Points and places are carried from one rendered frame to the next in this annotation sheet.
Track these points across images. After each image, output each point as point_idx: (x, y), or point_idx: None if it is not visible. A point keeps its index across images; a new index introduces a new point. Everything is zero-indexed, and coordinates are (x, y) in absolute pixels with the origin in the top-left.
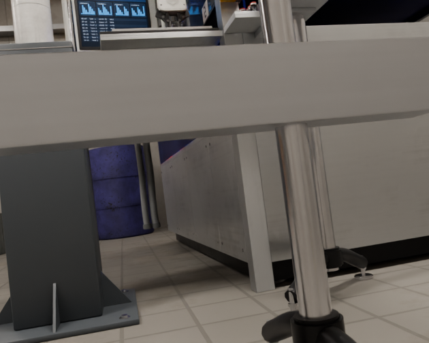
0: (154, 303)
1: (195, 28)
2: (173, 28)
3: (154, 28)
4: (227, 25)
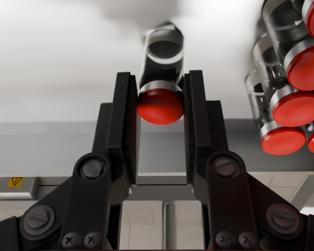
0: None
1: (253, 166)
2: (142, 167)
3: (43, 171)
4: (305, 193)
